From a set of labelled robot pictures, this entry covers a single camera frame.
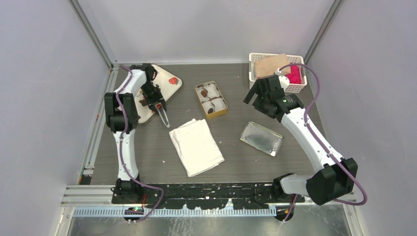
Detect silver tin lid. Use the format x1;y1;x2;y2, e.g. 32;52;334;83
240;121;284;157

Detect metal tongs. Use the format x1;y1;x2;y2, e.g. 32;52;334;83
157;106;170;128

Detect white plastic basket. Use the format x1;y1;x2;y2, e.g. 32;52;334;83
249;53;307;93

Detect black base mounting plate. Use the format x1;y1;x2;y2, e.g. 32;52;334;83
111;182;293;210

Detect pink cloth in basket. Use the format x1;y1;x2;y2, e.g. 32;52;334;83
286;65;301;84

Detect white paper cup liner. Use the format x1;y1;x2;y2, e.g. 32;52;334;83
211;97;227;112
196;87;210;103
202;101;215;115
204;83;220;98

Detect strawberry pattern tray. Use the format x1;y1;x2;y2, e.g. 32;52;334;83
134;64;183;125

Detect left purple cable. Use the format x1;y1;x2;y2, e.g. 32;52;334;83
115;64;165;223

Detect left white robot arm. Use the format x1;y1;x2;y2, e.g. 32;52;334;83
104;63;170;203

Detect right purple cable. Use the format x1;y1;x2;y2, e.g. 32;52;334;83
275;62;368;223

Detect purple cable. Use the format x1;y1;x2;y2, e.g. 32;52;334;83
275;62;368;223
115;64;165;223

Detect beige cloth in basket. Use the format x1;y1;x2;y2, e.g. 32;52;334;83
254;54;290;78

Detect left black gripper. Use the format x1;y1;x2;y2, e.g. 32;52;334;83
141;81;165;113

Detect gold chocolate tin box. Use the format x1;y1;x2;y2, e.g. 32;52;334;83
194;81;228;119

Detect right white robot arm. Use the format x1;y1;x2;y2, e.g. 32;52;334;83
244;75;358;206

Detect white folded cloth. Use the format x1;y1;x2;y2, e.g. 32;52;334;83
169;118;225;177

